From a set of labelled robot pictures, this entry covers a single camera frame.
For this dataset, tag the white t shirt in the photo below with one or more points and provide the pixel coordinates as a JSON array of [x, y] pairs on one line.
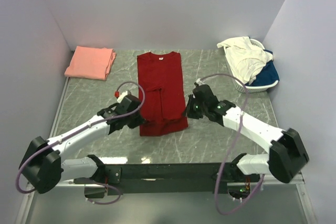
[[245, 59]]

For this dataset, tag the aluminium rail frame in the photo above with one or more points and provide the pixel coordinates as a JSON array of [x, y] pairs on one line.
[[46, 162]]

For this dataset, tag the blue t shirt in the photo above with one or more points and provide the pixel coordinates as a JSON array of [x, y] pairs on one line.
[[264, 73]]

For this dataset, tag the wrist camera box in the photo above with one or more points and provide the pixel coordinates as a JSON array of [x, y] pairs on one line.
[[198, 82], [120, 95]]

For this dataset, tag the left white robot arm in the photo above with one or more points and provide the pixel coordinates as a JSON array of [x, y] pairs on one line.
[[47, 162]]

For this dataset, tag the black base beam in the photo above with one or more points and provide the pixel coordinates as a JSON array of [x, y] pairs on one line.
[[166, 178]]

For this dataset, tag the red t shirt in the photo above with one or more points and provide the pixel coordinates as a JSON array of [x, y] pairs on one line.
[[161, 78]]

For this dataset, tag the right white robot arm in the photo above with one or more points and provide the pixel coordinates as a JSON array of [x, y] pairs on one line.
[[285, 154]]

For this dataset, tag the folded pink t shirt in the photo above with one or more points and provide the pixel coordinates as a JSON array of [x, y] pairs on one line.
[[91, 63]]

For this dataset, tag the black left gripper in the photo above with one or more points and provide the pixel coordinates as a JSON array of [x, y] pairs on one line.
[[139, 120]]

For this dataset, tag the white laundry basket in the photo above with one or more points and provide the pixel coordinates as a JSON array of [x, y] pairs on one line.
[[250, 89]]

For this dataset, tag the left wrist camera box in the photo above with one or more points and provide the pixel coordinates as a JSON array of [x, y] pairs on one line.
[[120, 95]]

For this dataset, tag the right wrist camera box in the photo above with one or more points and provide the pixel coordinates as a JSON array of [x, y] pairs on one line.
[[198, 82]]

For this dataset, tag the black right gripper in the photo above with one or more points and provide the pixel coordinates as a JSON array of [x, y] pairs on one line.
[[189, 112]]

